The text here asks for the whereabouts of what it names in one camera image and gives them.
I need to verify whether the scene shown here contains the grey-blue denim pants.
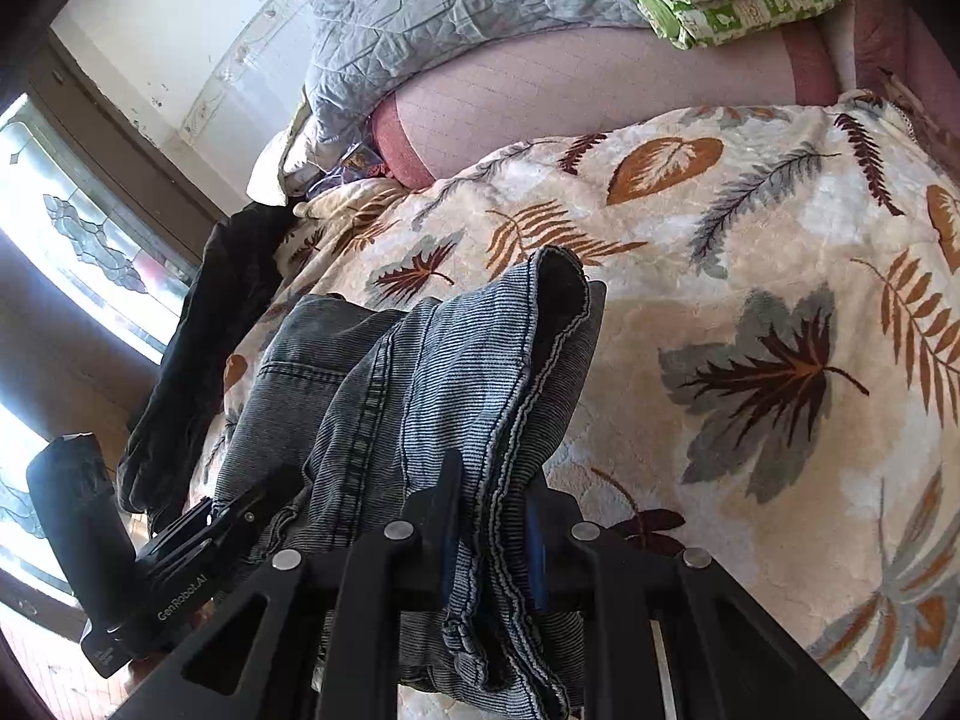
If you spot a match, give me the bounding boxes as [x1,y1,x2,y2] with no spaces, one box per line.
[215,247,605,718]

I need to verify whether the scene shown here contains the black garment on sofa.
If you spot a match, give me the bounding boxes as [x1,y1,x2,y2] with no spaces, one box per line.
[117,202,295,533]

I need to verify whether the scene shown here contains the cream leaf-print fleece blanket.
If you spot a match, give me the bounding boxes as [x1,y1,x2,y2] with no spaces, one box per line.
[189,93,958,718]

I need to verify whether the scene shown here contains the stained glass window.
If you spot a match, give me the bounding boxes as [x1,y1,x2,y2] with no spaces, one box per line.
[2,96,192,601]

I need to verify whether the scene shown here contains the cream floral pillow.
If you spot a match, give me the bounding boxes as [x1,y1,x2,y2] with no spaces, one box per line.
[245,101,319,206]

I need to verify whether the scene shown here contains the small colourful box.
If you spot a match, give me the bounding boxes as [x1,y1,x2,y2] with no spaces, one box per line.
[338,143,382,184]

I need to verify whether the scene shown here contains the grey quilted blanket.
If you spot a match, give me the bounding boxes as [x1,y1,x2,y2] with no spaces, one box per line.
[278,0,652,176]

